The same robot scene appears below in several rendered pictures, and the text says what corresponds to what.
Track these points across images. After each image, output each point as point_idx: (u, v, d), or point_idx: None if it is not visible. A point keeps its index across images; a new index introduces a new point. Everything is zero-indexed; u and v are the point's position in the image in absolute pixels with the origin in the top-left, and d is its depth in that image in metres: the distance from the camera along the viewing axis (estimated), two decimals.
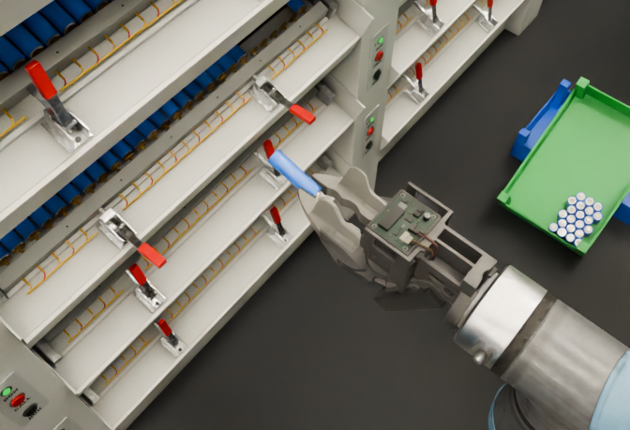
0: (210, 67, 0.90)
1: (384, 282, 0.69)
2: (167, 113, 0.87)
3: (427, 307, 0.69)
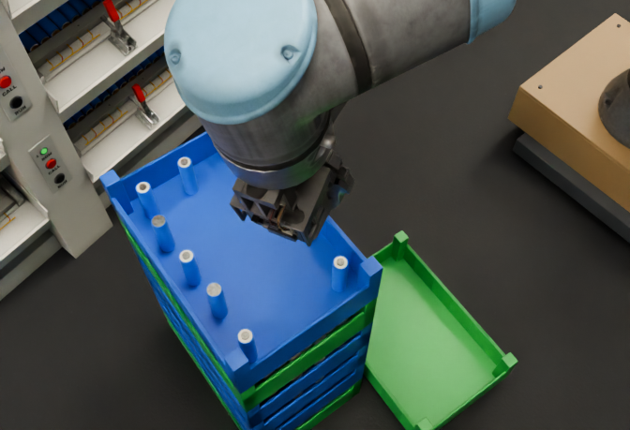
0: None
1: (335, 158, 0.62)
2: None
3: None
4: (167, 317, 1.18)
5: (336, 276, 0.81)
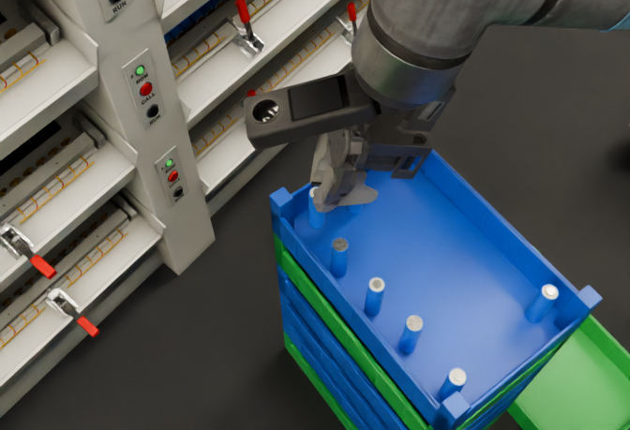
0: None
1: None
2: None
3: (342, 73, 0.61)
4: (290, 340, 1.10)
5: (541, 307, 0.72)
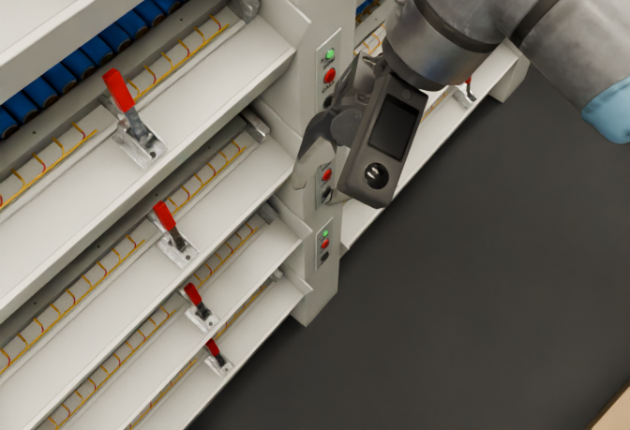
0: None
1: (343, 113, 0.65)
2: None
3: (378, 93, 0.61)
4: None
5: None
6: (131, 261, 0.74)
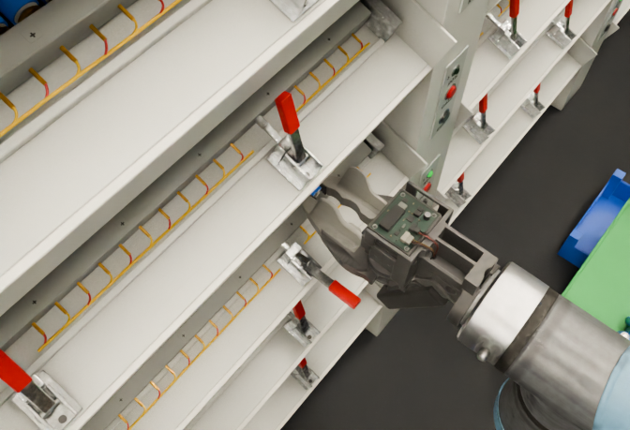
0: None
1: (386, 281, 0.69)
2: None
3: (429, 304, 0.69)
4: None
5: None
6: None
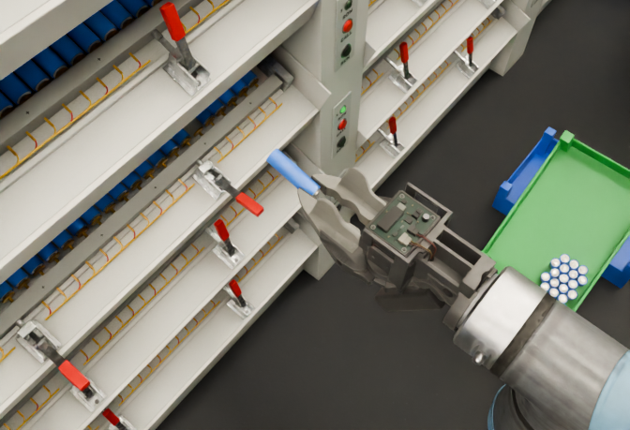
0: None
1: (384, 282, 0.69)
2: (98, 207, 0.79)
3: (427, 307, 0.69)
4: None
5: (296, 182, 0.73)
6: None
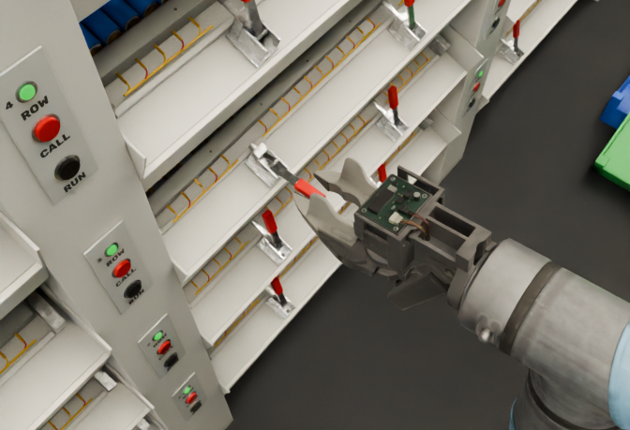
0: None
1: (387, 272, 0.68)
2: None
3: (433, 294, 0.67)
4: None
5: None
6: None
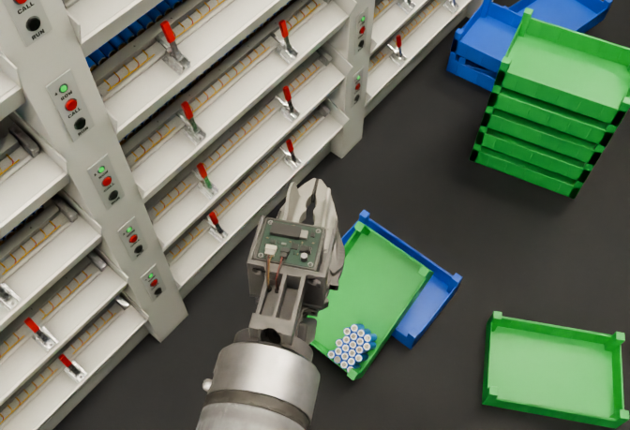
0: None
1: None
2: None
3: None
4: None
5: None
6: None
